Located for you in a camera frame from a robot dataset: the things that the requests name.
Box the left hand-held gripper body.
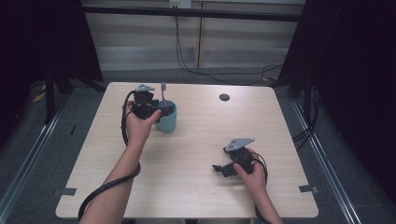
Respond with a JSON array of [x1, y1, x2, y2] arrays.
[[130, 83, 164, 121]]

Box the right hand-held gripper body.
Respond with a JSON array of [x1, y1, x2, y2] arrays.
[[222, 137, 256, 175]]

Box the teal cup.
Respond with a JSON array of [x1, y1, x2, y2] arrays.
[[153, 99, 178, 133]]

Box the pink toothbrush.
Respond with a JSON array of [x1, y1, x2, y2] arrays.
[[160, 81, 169, 108]]

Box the person's left hand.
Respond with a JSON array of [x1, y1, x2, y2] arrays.
[[123, 100, 163, 147]]

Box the person's right hand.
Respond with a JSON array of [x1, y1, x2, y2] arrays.
[[233, 147, 269, 196]]

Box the grey tape piece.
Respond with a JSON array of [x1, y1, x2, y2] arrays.
[[298, 184, 319, 194], [60, 187, 78, 197]]

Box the black metal stand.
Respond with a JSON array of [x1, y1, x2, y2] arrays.
[[43, 66, 76, 125]]

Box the black horizontal bar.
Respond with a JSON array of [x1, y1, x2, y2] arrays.
[[81, 3, 304, 23]]

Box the black curtain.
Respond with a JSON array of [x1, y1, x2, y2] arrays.
[[277, 0, 396, 203], [0, 0, 105, 147]]

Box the left gripper thick black cable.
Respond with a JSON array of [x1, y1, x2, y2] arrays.
[[77, 90, 142, 222]]

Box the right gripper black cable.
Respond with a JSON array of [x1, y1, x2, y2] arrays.
[[252, 152, 269, 224]]

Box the black wall cable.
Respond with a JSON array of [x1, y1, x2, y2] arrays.
[[173, 7, 286, 86]]

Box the metal floor rail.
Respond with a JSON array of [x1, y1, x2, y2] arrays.
[[290, 98, 363, 224], [0, 102, 68, 216]]

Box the white wall socket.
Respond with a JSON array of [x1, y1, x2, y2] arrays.
[[168, 0, 192, 9]]

